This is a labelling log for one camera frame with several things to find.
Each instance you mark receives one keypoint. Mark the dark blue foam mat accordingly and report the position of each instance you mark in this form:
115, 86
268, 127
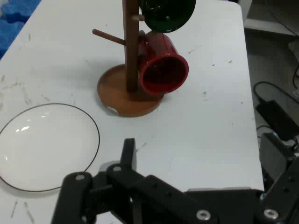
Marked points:
11, 35

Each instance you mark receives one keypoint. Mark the brown wooden mug tree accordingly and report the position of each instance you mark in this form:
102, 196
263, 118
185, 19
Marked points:
130, 70

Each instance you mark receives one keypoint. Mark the red enamel mug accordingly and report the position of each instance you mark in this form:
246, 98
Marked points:
161, 46

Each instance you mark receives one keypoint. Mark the green enamel mug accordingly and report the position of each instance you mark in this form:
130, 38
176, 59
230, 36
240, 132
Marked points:
168, 14

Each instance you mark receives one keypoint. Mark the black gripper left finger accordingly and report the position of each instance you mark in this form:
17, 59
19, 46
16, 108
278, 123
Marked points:
130, 186

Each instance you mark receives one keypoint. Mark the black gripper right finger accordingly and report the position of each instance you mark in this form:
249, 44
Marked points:
287, 186

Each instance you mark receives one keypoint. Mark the white plate with black rim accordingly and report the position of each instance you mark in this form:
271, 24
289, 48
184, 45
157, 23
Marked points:
46, 144

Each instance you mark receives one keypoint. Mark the black power adapter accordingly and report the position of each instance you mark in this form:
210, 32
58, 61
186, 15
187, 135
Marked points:
278, 119

